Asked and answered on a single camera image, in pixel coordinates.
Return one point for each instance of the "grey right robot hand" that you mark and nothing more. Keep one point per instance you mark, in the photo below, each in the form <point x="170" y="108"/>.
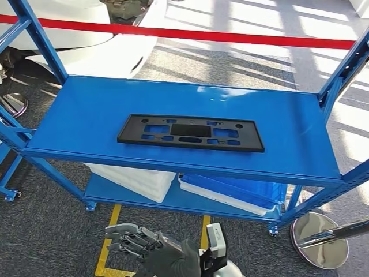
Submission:
<point x="170" y="260"/>

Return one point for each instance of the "black plastic plate frame part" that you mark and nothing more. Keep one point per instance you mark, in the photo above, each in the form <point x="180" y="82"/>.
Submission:
<point x="130" y="133"/>

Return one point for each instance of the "blue metal shelf rack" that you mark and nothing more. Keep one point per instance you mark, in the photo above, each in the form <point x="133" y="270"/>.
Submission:
<point x="86" y="114"/>

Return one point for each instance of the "yellow floor tape square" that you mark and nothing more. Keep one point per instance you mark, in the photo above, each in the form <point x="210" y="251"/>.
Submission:
<point x="115" y="214"/>

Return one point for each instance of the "stacked white plastic crates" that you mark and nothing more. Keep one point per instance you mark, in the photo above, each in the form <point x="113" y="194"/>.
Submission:
<point x="138" y="183"/>

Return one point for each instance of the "white plastic crate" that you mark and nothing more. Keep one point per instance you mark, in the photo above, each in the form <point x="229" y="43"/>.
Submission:
<point x="219" y="200"/>

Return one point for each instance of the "blue plastic crate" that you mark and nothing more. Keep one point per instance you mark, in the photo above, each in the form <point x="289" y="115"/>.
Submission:
<point x="230" y="189"/>

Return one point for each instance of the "red barrier belt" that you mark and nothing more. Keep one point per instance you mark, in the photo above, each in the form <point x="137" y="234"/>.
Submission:
<point x="201" y="35"/>

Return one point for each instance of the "white car body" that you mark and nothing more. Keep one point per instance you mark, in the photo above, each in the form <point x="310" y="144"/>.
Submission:
<point x="86" y="57"/>

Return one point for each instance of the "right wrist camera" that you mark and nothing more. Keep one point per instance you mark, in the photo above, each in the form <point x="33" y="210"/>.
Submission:
<point x="216" y="239"/>

